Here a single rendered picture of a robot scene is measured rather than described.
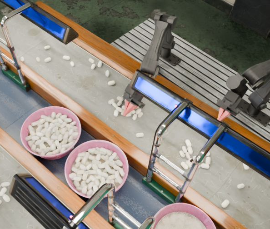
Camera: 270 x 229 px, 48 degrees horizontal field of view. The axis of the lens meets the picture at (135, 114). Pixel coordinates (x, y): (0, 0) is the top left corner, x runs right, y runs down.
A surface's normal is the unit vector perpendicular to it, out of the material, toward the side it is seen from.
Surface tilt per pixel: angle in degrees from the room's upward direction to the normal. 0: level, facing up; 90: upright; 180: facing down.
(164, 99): 58
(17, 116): 0
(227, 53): 0
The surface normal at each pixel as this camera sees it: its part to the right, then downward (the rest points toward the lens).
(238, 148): -0.51, 0.21
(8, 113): 0.06, -0.58
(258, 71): -0.18, -0.47
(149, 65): -0.15, -0.03
